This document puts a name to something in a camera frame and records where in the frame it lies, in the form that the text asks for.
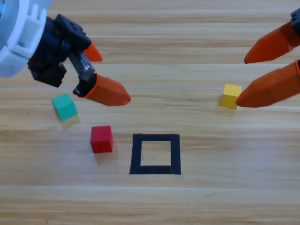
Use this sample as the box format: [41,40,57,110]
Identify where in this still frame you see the yellow wooden cube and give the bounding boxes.
[220,83,242,110]

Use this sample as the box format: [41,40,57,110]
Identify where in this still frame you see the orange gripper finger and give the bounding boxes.
[235,60,300,108]

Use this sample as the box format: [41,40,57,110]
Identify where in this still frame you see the black tape square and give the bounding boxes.
[129,133,181,175]

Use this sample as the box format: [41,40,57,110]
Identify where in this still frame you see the red wooden cube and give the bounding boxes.
[90,125,113,154]

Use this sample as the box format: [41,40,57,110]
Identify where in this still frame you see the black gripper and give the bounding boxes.
[243,8,300,64]
[27,13,131,106]

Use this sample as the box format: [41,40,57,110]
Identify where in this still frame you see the green wooden cube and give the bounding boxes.
[51,93,78,121]

